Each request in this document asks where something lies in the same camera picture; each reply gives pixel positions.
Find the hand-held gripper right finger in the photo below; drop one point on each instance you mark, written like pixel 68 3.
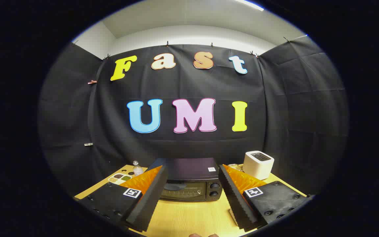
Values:
pixel 234 197

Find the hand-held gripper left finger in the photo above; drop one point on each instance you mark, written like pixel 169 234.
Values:
pixel 151 197

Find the black toaster oven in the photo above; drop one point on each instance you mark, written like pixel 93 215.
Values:
pixel 192 171

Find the white toaster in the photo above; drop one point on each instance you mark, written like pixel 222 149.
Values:
pixel 257 166

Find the clear plastic bottle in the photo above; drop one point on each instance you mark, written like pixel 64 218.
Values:
pixel 138 170

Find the white divided dish with beans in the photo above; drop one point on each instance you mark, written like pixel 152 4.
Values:
pixel 119 178

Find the black backdrop cloth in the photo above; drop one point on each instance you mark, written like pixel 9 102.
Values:
pixel 209 148

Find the copper cloth clip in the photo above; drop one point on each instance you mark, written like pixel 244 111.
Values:
pixel 91 81

